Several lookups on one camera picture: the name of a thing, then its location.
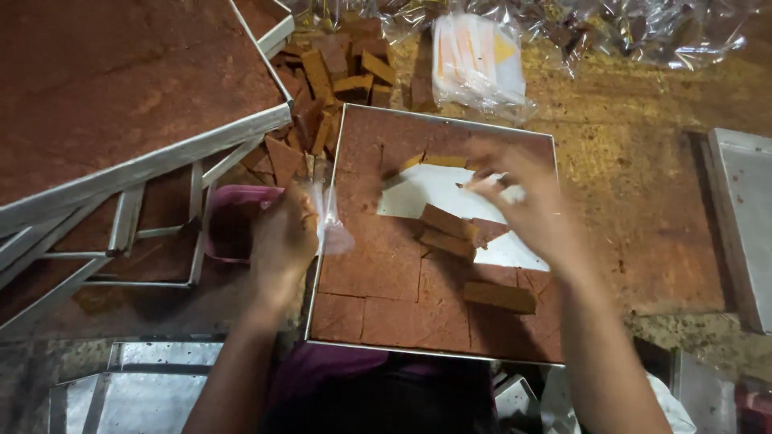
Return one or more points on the person's left hand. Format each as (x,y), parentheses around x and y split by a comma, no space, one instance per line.
(280,247)

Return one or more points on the person's right hand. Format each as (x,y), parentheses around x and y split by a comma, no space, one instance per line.
(534,208)

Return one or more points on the person's right fingers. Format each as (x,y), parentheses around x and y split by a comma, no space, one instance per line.
(494,175)

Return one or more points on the person's left fingers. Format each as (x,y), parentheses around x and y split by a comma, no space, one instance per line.
(303,212)

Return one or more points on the clear plastic bag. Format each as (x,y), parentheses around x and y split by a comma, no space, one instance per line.
(330,223)

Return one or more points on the flat brown cake piece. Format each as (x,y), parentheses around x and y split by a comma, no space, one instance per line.
(490,230)

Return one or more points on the white paper tray liner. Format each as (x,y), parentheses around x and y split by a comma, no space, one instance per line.
(434,193)

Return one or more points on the pink plastic container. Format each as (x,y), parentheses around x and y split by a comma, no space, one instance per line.
(232,226)

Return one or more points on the square metal cake tray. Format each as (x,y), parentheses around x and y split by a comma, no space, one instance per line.
(434,241)

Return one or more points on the cut brown cake slab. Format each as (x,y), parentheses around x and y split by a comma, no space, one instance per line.
(386,271)

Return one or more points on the pack of white orange bags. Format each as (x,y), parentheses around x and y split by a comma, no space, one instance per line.
(479,60)

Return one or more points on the long brown cake slice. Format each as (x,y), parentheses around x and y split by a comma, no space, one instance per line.
(499,297)

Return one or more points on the pile of brown cake offcuts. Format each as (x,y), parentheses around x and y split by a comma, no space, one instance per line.
(329,90)

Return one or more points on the crumpled clear plastic sheet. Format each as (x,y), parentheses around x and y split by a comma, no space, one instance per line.
(603,27)

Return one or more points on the stack of metal cake trays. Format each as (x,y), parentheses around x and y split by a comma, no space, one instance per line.
(120,241)

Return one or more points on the small metal tray of cake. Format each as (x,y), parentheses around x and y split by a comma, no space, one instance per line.
(265,21)

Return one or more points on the person's dark purple clothing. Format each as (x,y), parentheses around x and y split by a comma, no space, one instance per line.
(380,395)

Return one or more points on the large metal tray of cake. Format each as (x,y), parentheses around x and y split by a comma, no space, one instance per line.
(120,90)

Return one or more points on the small metal tray corner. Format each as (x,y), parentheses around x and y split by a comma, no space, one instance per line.
(515,398)

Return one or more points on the stack of empty metal trays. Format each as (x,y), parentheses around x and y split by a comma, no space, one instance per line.
(139,392)

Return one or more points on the empty grey metal tray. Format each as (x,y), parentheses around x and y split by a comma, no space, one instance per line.
(745,223)

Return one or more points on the shiny metal sheet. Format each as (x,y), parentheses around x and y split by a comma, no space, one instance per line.
(702,392)

